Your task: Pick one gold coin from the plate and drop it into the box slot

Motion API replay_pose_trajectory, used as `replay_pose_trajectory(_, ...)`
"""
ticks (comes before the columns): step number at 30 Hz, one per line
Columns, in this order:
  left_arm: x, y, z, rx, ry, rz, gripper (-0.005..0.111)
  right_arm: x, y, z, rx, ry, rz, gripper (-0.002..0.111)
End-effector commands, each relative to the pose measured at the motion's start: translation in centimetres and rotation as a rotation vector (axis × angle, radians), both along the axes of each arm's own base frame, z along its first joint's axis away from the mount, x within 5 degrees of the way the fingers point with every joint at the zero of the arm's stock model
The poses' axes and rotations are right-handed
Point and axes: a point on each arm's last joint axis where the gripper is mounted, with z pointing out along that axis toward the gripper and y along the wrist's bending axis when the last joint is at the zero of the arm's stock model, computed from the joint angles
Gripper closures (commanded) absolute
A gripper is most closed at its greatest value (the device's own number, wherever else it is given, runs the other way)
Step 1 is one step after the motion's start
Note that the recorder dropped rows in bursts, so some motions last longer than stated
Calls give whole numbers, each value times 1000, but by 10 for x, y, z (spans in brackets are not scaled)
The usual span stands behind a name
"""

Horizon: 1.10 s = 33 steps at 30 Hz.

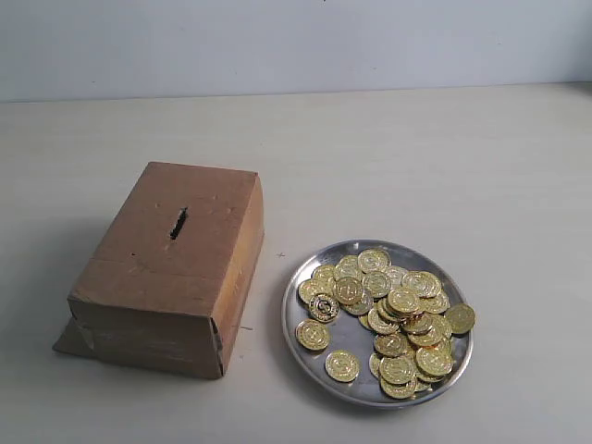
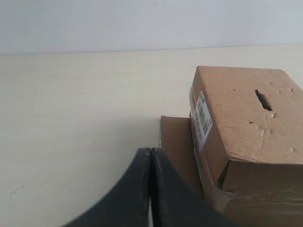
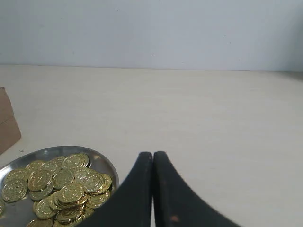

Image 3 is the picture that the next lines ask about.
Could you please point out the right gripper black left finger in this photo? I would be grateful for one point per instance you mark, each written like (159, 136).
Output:
(130, 205)

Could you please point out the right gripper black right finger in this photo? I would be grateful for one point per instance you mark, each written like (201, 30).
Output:
(176, 204)

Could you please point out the cardboard box with slot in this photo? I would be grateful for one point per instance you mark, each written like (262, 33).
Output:
(9, 131)

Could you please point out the gold coin upper pile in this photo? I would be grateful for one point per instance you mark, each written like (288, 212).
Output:
(75, 160)

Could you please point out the round steel plate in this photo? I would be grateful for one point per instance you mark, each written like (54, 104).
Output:
(20, 213)

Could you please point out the gold coin left edge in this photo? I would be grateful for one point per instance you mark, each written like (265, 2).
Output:
(14, 190)

